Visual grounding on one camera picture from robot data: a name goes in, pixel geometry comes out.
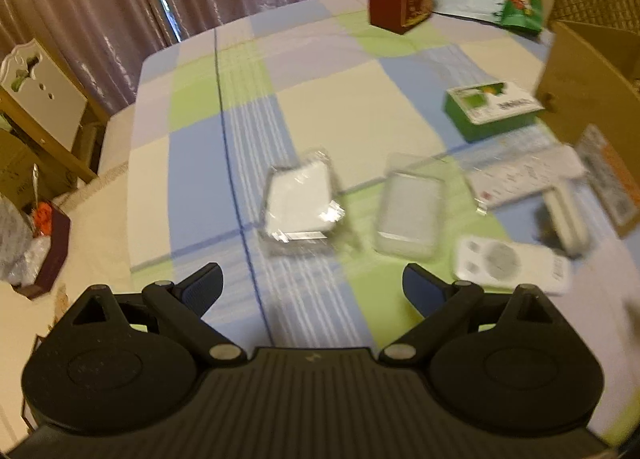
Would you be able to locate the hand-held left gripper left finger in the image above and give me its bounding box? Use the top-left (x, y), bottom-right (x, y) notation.
top-left (52, 261), bottom-right (248, 370)

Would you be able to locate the brown cardboard box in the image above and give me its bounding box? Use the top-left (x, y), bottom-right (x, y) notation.
top-left (533, 20), bottom-right (640, 152)

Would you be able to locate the clear plastic case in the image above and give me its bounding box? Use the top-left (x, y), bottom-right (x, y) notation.
top-left (373, 154), bottom-right (449, 260)

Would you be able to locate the long white remote control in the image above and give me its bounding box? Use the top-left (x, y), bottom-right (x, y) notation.
top-left (466, 145), bottom-right (587, 210)

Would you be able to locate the orange grey booklet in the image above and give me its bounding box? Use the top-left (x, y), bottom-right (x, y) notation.
top-left (574, 124), bottom-right (640, 241)

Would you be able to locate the small white remote control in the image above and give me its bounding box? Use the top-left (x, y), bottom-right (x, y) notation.
top-left (451, 235), bottom-right (572, 296)

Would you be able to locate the checked tablecloth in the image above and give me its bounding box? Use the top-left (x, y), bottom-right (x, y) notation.
top-left (97, 0), bottom-right (640, 446)

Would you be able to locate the brown carton on floor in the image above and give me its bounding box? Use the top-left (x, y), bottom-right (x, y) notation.
top-left (0, 129), bottom-right (77, 210)

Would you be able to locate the white wooden chair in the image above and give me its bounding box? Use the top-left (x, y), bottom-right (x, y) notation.
top-left (0, 37), bottom-right (109, 183)

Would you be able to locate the crumpled clear plastic bag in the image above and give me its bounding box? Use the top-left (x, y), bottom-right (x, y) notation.
top-left (0, 191), bottom-right (46, 287)

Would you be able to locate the square white clear-cased box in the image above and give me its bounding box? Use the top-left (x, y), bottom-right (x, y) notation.
top-left (259, 151), bottom-right (347, 258)

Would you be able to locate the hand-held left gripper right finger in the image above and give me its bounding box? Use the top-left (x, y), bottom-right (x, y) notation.
top-left (377, 261), bottom-right (577, 368)

